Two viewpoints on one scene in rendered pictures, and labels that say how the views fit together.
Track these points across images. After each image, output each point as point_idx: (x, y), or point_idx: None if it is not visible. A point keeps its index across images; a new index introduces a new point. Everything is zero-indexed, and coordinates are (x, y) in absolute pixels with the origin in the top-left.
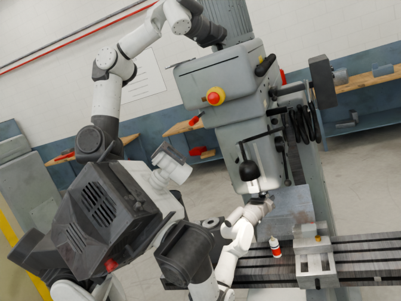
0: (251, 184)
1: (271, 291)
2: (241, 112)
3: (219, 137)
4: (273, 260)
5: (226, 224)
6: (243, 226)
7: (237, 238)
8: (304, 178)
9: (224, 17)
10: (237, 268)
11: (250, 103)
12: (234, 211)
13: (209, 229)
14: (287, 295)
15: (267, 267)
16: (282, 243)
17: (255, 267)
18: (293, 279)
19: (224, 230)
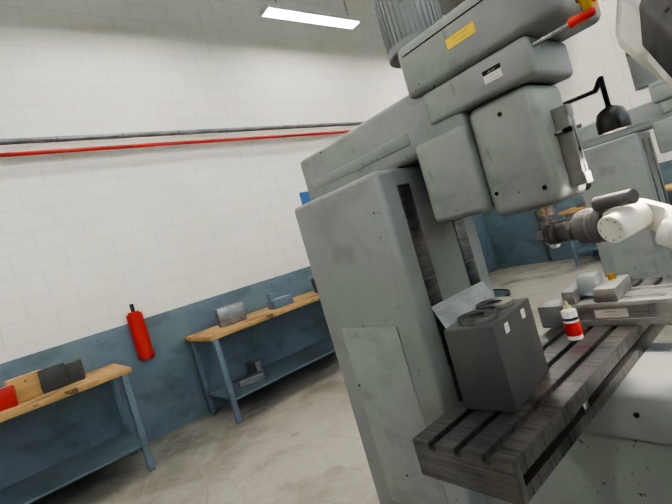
0: (586, 168)
1: (635, 374)
2: (561, 62)
3: (535, 98)
4: (587, 340)
5: (631, 199)
6: (644, 199)
7: (665, 205)
8: (477, 273)
9: (436, 0)
10: (572, 371)
11: (564, 53)
12: (605, 195)
13: (513, 305)
14: (656, 363)
15: (595, 349)
16: (549, 336)
17: (586, 357)
18: (637, 340)
19: (624, 217)
